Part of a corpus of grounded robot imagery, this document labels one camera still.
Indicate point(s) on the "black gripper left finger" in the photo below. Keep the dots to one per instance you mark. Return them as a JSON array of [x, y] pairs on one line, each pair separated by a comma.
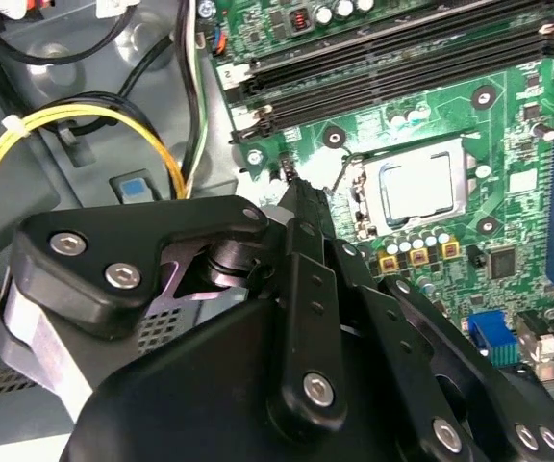
[[313, 346]]

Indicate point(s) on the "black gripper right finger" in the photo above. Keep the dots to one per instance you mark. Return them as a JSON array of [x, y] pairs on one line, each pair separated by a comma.
[[397, 332]]

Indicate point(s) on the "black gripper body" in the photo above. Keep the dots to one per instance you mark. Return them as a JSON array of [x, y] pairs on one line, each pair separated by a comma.
[[185, 399]]

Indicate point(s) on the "silver CPU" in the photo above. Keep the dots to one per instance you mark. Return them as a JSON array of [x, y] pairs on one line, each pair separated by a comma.
[[419, 190]]

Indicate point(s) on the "metal socket cover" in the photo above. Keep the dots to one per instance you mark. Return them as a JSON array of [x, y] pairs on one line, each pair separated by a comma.
[[460, 183]]

